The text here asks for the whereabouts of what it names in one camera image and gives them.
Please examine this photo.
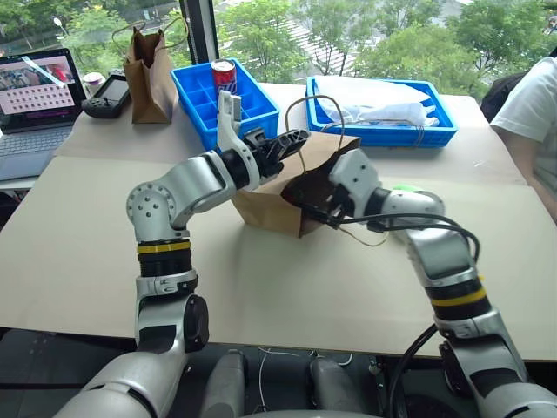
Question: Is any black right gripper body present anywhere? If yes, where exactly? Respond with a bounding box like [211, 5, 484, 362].
[302, 182, 350, 228]

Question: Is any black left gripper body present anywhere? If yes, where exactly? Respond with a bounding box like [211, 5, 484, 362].
[242, 128, 286, 183]

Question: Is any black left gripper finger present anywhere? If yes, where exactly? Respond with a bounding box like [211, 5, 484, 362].
[262, 138, 289, 172]
[272, 129, 312, 154]

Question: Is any brown paper bag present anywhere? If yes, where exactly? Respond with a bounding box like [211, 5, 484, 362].
[111, 9, 189, 125]
[233, 94, 389, 248]

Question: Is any white plastic bag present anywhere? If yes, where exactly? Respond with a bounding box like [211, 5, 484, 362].
[313, 75, 438, 128]

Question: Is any brown paper bag standing upright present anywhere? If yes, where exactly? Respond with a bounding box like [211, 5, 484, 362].
[111, 9, 189, 125]

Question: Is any blue divided plastic bin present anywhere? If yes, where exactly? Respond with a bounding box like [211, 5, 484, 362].
[170, 57, 281, 152]

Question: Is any red soda can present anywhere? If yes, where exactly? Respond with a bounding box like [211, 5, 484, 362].
[211, 58, 238, 95]

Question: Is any blue plastic crate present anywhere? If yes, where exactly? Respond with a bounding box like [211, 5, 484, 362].
[305, 75, 460, 149]

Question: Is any black handheld controller with screen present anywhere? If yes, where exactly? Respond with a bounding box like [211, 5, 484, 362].
[81, 74, 132, 120]

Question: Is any grey rounded robot leg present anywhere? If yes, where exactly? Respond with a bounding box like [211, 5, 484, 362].
[198, 348, 247, 418]
[309, 356, 376, 413]

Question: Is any white cup with purple lid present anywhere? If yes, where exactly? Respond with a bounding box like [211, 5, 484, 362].
[82, 71, 106, 100]

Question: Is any black chair back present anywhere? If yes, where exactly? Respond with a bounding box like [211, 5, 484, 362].
[480, 71, 530, 124]

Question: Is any person in white shirt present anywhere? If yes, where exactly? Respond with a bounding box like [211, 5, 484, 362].
[489, 55, 557, 219]

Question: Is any grey laptop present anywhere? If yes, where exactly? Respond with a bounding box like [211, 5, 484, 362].
[0, 47, 84, 182]

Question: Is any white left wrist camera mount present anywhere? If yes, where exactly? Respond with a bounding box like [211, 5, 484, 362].
[216, 90, 245, 153]

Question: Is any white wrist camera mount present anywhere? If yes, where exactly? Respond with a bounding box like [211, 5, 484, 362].
[328, 149, 380, 219]
[216, 90, 245, 153]

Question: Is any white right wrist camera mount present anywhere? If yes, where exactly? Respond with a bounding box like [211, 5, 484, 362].
[328, 149, 380, 219]

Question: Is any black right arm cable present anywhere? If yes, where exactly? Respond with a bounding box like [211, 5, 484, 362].
[334, 212, 482, 418]

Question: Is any black window frame post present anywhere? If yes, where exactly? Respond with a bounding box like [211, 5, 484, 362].
[178, 0, 219, 84]

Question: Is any thin white cable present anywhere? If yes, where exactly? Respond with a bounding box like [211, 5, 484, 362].
[257, 347, 354, 411]

